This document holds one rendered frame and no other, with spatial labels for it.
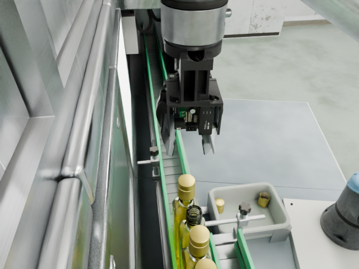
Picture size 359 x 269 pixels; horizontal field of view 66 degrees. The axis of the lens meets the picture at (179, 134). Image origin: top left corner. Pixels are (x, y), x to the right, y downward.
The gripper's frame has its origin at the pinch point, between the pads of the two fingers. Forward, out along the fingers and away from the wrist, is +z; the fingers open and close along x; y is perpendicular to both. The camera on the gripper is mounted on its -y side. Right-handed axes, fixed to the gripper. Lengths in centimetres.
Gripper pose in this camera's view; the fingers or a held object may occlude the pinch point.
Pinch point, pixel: (188, 145)
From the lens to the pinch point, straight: 48.6
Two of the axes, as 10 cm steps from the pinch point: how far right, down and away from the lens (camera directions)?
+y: 0.6, 6.5, -7.5
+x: 10.0, -0.3, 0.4
